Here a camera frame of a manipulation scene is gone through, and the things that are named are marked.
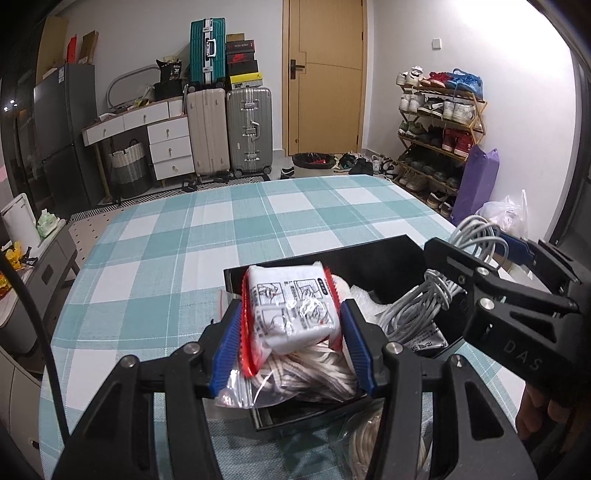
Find white desk with drawers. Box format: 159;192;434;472
82;98;195;199

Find grey low cabinet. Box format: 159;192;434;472
0;226;77;356

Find black shopping bag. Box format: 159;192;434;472
154;58;185;100

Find scattered loose shoes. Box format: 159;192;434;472
335;150;402;181

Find tall flat cardboard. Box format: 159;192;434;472
36;16;70;84

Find yellow and black shoebox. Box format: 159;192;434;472
229;71;263;89

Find woven laundry basket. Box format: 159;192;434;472
108;141;151;197

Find teal checked tablecloth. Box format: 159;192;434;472
39;174;527;480

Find bagged beige rope coil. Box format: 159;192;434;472
339;401;437;480

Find white plastic bag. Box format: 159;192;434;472
475;189;529;236

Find dark glass cabinet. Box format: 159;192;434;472
0;46;47;204

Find black cable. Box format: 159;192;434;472
0;251;72;444

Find silver suitcase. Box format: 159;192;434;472
226;86;274;176

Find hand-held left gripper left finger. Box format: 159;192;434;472
51;300;245;480

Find purple bag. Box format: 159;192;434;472
451;145;502;227

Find person's right hand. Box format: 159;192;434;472
515;385;580;455

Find grey refrigerator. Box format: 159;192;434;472
33;64;105;208

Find tan wooden door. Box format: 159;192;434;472
283;0;368;158

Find green suitcase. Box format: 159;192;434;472
188;17;227;90

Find red-edged white glove packet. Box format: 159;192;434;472
238;261;345;377

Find zip bag of white rope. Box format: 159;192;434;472
213;272;370;409

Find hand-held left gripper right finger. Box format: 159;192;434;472
339;299;539;480

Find white bubble wrap roll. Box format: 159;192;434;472
348;284;393;319

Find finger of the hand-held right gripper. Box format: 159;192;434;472
424;237;580;317
501;233;583;296

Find oval mirror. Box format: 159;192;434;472
107;65;160;112

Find black storage box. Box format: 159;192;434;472
223;234;467;432

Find white air purifier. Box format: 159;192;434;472
0;193;40;252

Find green tissue pack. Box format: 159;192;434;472
36;209;66;238

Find yellow flowers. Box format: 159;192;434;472
0;240;28;291

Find white medicine packet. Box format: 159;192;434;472
409;323;448;354

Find brown cardboard box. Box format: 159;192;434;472
78;30;100;65

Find wooden shoe rack with shoes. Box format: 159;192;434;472
396;67;483;217

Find black trash bin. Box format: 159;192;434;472
292;152;338;179

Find grey cable bundle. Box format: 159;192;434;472
376;215;511;344

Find beige suitcase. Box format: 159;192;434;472
186;88;230;178

